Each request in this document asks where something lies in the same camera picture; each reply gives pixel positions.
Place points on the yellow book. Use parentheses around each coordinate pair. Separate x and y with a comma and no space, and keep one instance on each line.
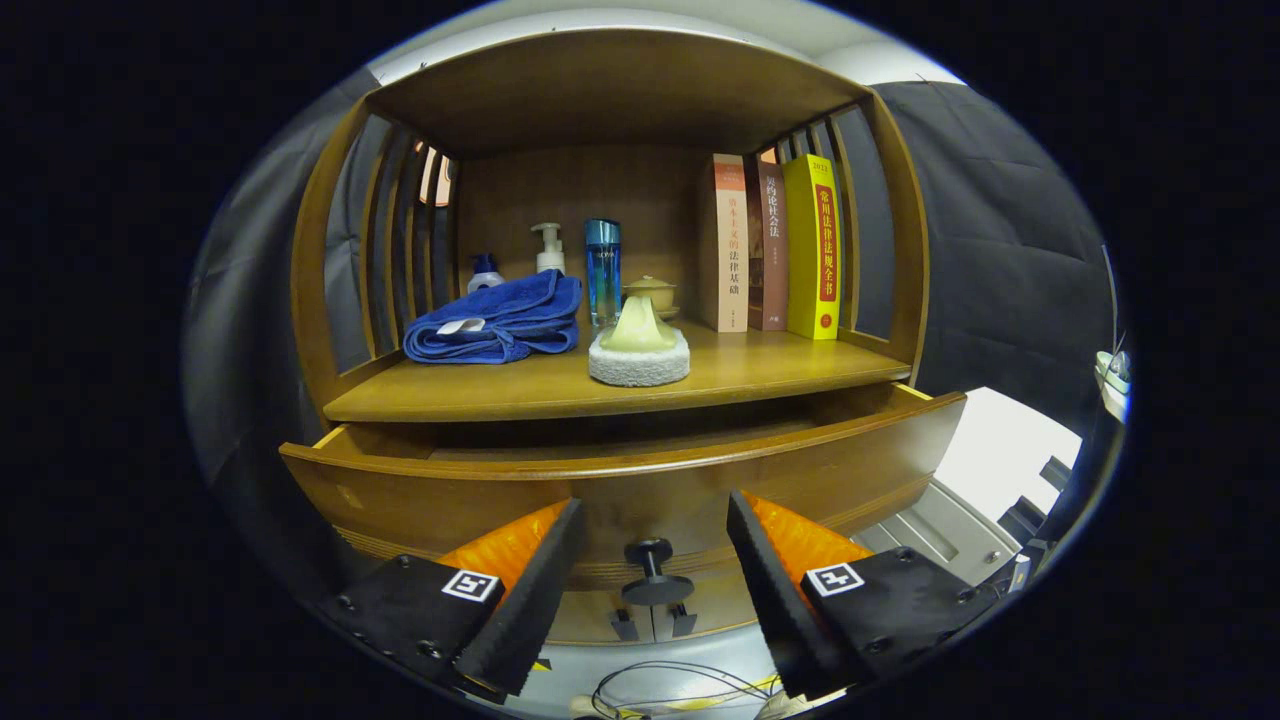
(812,250)

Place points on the orange and white book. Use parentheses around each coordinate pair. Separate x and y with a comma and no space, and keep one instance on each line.
(728,250)

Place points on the folded blue towel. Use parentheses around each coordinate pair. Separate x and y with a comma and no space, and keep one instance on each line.
(500,315)

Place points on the white cup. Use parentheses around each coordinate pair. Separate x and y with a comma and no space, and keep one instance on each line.
(1115,380)

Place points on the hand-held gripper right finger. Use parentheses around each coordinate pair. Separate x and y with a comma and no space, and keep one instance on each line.
(785,605)

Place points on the small black block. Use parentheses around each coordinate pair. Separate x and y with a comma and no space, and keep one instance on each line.
(1055,474)

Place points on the white pump bottle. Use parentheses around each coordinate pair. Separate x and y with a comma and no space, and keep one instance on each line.
(550,258)

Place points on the black backdrop cloth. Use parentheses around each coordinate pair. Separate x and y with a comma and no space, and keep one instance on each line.
(1000,250)

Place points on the tall blue glass bottle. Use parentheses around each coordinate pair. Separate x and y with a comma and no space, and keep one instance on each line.
(603,270)

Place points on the beige lidded teacup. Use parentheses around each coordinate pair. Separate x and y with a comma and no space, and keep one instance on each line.
(655,290)

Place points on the wooden cabinet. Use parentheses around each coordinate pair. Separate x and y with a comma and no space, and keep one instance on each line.
(600,90)

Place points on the brown book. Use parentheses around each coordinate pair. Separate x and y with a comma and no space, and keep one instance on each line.
(770,250)

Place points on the white panelled cabinet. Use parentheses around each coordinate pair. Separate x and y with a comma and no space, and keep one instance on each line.
(940,525)

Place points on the small blue-capped lotion bottle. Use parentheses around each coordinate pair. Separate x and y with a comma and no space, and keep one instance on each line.
(485,275)

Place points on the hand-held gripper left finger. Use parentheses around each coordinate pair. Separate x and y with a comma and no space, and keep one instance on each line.
(535,610)

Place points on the wooden drawer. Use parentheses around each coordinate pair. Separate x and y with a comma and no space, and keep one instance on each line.
(620,500)

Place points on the white table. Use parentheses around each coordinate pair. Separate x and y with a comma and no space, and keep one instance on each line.
(1010,440)

